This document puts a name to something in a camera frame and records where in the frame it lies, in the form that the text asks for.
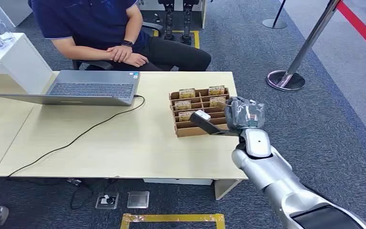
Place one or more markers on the gold patterned card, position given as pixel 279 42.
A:
pixel 187 93
pixel 217 101
pixel 183 105
pixel 184 116
pixel 216 90

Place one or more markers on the black office chair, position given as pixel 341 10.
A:
pixel 99 64

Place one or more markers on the red barrier belt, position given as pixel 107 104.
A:
pixel 363 30

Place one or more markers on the person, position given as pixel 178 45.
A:
pixel 88 22

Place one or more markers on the grey open laptop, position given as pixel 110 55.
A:
pixel 91 90

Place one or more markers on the person's left hand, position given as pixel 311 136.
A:
pixel 119 53

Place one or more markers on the light wooden desk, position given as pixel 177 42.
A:
pixel 123 148
pixel 0 126

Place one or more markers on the white stand platform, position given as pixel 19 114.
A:
pixel 202 12

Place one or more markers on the chrome stanchion post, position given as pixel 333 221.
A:
pixel 299 53

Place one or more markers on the black wristwatch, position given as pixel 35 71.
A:
pixel 127 43

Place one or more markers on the closed metal floor socket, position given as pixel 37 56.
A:
pixel 138 199

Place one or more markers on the dark stanchion post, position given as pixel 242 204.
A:
pixel 275 22

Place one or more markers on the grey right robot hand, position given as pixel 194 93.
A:
pixel 243 113

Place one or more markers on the person's right hand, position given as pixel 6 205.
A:
pixel 138 60

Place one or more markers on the cardboard card holder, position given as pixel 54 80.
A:
pixel 202 129

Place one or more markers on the person's hand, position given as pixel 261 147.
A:
pixel 119 53
pixel 138 60

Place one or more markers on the floor socket with plug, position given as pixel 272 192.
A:
pixel 107 201

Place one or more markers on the black robot legs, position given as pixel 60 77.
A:
pixel 186 22

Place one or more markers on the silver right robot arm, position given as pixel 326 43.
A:
pixel 281 183

